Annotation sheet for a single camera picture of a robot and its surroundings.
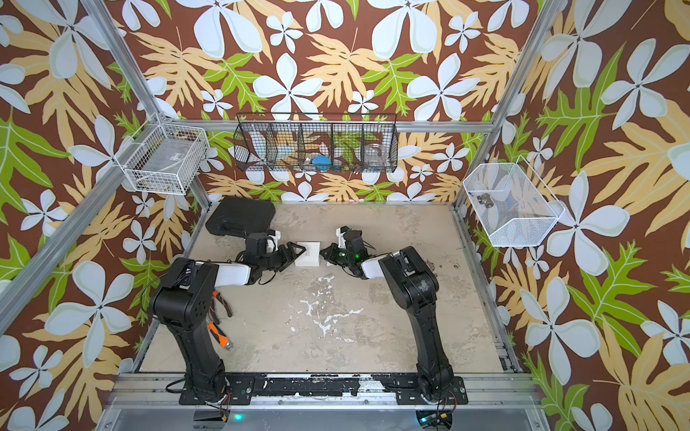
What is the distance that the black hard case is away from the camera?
107cm

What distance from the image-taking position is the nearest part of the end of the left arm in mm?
803

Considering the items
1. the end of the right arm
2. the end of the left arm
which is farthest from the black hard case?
the end of the right arm

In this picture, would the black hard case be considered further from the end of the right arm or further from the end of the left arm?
the end of the right arm

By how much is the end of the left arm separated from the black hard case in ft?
0.72
